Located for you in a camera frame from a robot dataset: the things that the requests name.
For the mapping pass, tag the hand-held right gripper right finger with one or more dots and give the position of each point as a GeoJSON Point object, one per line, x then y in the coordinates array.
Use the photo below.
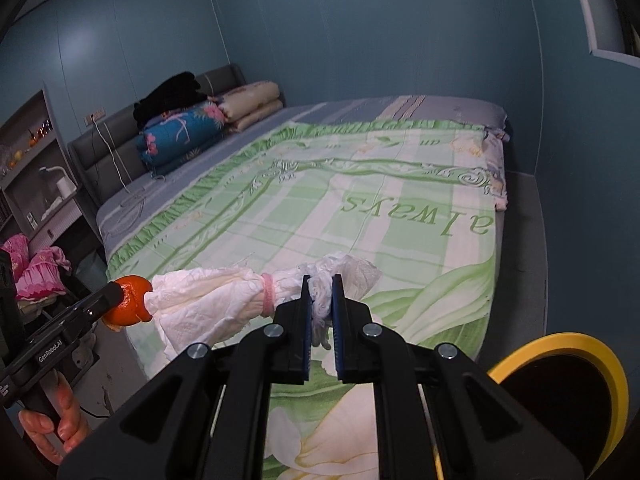
{"type": "Point", "coordinates": [338, 330]}

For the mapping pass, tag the grey wall shelf unit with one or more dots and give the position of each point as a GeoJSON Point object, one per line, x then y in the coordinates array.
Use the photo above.
{"type": "Point", "coordinates": [30, 180]}

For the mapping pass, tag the fruit on shelf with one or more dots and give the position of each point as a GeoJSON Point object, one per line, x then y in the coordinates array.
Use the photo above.
{"type": "Point", "coordinates": [15, 157]}

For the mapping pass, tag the white tissue bundle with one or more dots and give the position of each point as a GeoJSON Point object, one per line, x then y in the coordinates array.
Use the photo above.
{"type": "Point", "coordinates": [210, 300]}

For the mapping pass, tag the beige folded quilt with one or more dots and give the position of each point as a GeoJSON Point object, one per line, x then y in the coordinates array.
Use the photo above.
{"type": "Point", "coordinates": [252, 105]}

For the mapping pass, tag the person's left hand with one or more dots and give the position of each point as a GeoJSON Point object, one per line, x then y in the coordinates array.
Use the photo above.
{"type": "Point", "coordinates": [65, 425]}

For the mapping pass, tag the wall socket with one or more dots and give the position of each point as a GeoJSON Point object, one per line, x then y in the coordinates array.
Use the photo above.
{"type": "Point", "coordinates": [95, 117]}

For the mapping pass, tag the orange fruit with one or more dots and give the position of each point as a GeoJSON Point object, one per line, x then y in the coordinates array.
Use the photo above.
{"type": "Point", "coordinates": [131, 300]}

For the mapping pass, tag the window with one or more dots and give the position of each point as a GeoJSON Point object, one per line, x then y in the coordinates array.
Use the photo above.
{"type": "Point", "coordinates": [605, 15]}

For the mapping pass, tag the yellow-rimmed black trash bin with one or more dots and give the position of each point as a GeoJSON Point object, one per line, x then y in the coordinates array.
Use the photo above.
{"type": "Point", "coordinates": [590, 360]}

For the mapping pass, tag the grey padded headboard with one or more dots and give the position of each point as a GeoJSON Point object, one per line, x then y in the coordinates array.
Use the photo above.
{"type": "Point", "coordinates": [100, 150]}

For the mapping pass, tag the small shelf ornaments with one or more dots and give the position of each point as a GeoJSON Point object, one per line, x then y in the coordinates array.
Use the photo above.
{"type": "Point", "coordinates": [40, 132]}

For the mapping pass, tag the blue floral pillow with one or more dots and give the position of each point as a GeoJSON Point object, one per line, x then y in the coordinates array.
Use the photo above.
{"type": "Point", "coordinates": [180, 132]}

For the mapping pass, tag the pale green waste basket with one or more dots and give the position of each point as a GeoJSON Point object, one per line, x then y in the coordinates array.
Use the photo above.
{"type": "Point", "coordinates": [92, 270]}

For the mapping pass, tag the black clothes pile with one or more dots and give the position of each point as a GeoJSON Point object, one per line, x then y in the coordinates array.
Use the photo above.
{"type": "Point", "coordinates": [170, 95]}

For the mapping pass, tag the pink elastic hair band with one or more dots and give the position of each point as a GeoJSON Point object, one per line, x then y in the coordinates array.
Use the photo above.
{"type": "Point", "coordinates": [269, 292]}

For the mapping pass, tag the white desk lamp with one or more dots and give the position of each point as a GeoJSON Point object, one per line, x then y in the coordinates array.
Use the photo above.
{"type": "Point", "coordinates": [64, 187]}

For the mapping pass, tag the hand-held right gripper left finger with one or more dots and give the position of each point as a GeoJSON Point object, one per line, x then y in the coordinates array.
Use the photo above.
{"type": "Point", "coordinates": [304, 330]}

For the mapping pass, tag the pink garment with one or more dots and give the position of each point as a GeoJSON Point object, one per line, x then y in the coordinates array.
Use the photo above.
{"type": "Point", "coordinates": [37, 272]}

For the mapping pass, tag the green floral bedsheet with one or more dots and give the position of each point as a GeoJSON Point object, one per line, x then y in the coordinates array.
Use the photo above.
{"type": "Point", "coordinates": [350, 220]}

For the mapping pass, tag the bed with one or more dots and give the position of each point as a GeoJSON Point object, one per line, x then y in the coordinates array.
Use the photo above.
{"type": "Point", "coordinates": [450, 115]}

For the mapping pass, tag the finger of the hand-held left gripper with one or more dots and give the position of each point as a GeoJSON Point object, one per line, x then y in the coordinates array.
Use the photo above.
{"type": "Point", "coordinates": [97, 302]}

